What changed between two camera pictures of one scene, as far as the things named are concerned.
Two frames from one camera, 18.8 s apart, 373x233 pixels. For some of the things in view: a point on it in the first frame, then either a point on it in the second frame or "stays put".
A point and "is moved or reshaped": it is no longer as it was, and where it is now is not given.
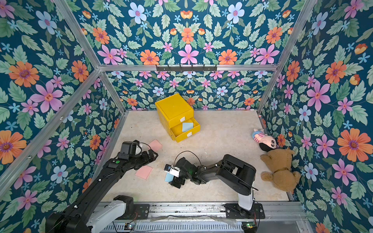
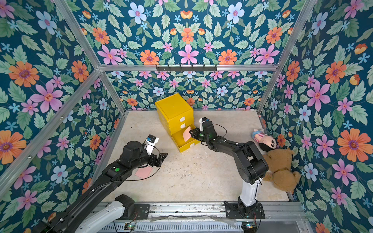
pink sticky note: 144,172 stays put
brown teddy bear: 280,160 stays put
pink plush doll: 266,142 stays put
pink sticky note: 155,146 to 186,134
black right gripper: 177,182 to 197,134
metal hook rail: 186,68 stays put
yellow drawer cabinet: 173,111 is moved or reshaped
